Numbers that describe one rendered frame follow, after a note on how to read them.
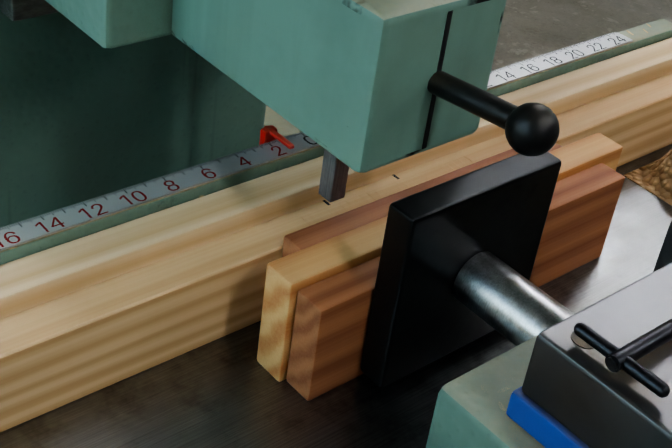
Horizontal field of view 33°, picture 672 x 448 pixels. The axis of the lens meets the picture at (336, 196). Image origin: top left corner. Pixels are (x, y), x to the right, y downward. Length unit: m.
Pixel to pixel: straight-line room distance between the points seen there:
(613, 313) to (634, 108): 0.29
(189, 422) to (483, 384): 0.13
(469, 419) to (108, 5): 0.24
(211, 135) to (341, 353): 0.27
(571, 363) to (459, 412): 0.05
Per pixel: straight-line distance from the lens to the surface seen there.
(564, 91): 0.66
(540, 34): 3.05
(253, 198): 0.52
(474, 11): 0.46
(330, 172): 0.52
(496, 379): 0.44
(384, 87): 0.44
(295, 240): 0.51
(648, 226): 0.66
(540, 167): 0.50
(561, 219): 0.57
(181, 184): 0.52
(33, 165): 0.67
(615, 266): 0.62
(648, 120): 0.70
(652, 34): 0.75
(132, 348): 0.49
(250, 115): 0.74
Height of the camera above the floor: 1.25
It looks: 34 degrees down
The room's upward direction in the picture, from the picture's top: 8 degrees clockwise
